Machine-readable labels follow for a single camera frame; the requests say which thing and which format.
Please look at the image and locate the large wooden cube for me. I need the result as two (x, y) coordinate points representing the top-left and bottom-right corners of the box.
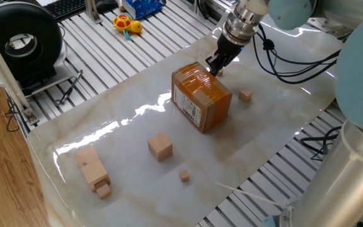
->
(147, 132), (173, 163)

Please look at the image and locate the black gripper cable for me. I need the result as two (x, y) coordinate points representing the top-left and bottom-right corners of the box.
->
(252, 23), (342, 85)

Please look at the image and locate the small wooden cube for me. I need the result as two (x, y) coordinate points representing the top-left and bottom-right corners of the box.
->
(238, 87), (254, 103)

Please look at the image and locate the long wooden block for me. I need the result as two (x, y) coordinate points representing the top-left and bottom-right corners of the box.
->
(74, 144), (111, 192)

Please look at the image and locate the cardboard box with orange tape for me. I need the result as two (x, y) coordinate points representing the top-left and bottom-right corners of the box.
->
(171, 61), (233, 134)

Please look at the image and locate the black cable clip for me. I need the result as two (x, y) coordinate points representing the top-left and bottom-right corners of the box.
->
(262, 38), (275, 52)

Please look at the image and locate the aluminium frame beam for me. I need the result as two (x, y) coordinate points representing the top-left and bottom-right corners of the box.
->
(0, 18), (40, 127)

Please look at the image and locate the black silver pen tool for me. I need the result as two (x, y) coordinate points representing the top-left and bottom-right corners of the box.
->
(59, 69), (84, 105)

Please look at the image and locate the aluminium post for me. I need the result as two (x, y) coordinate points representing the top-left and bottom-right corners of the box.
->
(83, 0), (103, 25)

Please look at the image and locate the blue tissue pack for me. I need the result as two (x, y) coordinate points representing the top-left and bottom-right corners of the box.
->
(120, 0), (166, 20)

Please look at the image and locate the black mouse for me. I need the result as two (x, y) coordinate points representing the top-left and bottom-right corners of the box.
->
(95, 0), (119, 13)

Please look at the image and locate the white zip tie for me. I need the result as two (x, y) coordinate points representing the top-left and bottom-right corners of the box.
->
(214, 181), (291, 211)

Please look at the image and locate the yellow turtle toy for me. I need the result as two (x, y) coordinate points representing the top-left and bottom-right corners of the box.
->
(111, 14), (144, 41)

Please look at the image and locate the perforated metal plate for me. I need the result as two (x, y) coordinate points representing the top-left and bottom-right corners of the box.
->
(307, 17), (354, 39)

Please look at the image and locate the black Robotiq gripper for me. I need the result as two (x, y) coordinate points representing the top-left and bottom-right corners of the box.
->
(205, 31), (248, 77)

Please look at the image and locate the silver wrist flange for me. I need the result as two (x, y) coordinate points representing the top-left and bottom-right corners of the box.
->
(221, 6), (266, 47)

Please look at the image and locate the thin black cable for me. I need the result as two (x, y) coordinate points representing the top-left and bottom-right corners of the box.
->
(4, 96), (21, 133)

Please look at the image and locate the metal corner bracket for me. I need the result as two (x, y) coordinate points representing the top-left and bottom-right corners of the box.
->
(22, 107), (40, 127)

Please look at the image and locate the black keyboard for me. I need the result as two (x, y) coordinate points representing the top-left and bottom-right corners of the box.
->
(42, 0), (88, 23)

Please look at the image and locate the grey base plate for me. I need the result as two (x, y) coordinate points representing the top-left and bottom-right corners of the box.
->
(20, 62), (74, 98)

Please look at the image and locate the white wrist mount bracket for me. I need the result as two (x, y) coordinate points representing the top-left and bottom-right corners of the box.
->
(236, 0), (270, 16)

